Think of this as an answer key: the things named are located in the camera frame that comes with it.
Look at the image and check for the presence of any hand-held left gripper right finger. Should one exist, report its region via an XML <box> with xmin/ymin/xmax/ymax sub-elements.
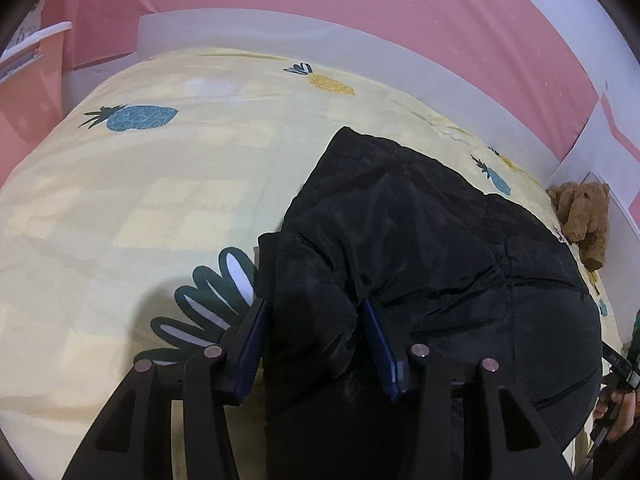
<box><xmin>361</xmin><ymin>298</ymin><xmax>573</xmax><ymax>480</ymax></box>

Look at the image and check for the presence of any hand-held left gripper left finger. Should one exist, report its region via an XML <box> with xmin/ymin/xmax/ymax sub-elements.
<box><xmin>62</xmin><ymin>298</ymin><xmax>271</xmax><ymax>480</ymax></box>

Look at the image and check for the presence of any black hooded jacket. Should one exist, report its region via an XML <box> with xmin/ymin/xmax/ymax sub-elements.
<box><xmin>257</xmin><ymin>126</ymin><xmax>604</xmax><ymax>480</ymax></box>

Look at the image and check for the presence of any person's right hand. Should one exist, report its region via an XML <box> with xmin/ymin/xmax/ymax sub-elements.
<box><xmin>594</xmin><ymin>389</ymin><xmax>640</xmax><ymax>442</ymax></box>

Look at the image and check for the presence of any brown teddy bear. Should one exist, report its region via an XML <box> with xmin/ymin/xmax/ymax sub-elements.
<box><xmin>547</xmin><ymin>182</ymin><xmax>612</xmax><ymax>272</ymax></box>

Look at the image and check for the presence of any yellow pineapple print bed sheet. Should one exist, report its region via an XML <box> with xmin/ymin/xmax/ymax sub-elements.
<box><xmin>0</xmin><ymin>47</ymin><xmax>626</xmax><ymax>480</ymax></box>

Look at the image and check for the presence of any white bed headboard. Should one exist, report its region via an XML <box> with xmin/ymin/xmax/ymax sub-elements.
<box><xmin>64</xmin><ymin>7</ymin><xmax>576</xmax><ymax>173</ymax></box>

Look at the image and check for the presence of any pineapple print curtain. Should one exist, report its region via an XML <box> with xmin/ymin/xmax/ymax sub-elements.
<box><xmin>14</xmin><ymin>6</ymin><xmax>47</xmax><ymax>47</ymax></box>

